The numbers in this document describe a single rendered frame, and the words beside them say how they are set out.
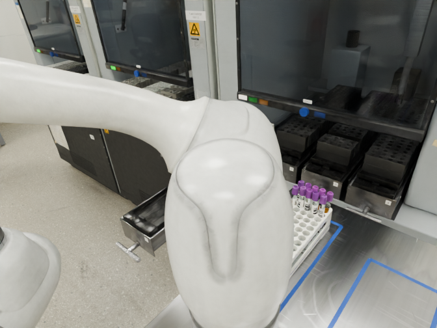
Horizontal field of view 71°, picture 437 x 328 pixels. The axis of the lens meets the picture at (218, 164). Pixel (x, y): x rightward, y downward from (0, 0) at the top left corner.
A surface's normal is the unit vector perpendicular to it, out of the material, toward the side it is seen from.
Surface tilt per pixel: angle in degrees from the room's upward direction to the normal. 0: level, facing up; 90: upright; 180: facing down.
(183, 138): 51
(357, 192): 90
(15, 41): 90
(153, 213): 0
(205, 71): 90
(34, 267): 86
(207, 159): 9
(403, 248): 0
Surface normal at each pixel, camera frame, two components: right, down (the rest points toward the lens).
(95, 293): -0.06, -0.84
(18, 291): 0.94, -0.03
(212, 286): -0.24, 0.49
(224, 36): -0.63, 0.45
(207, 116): 0.11, -0.45
